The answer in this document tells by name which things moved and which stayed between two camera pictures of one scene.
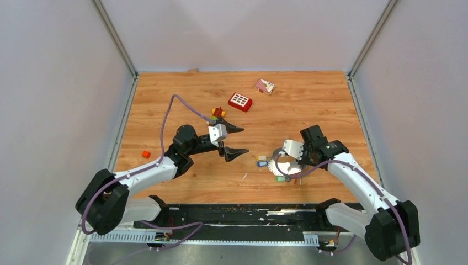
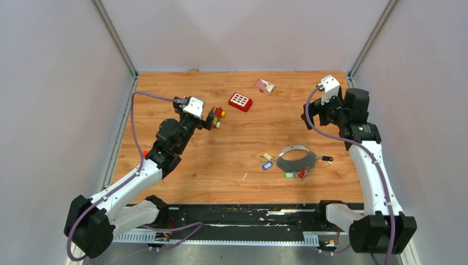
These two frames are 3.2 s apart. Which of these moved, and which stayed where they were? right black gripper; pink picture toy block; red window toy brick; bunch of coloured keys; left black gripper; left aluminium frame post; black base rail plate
Moved: left black gripper; right black gripper; bunch of coloured keys
Stayed: red window toy brick; left aluminium frame post; black base rail plate; pink picture toy block
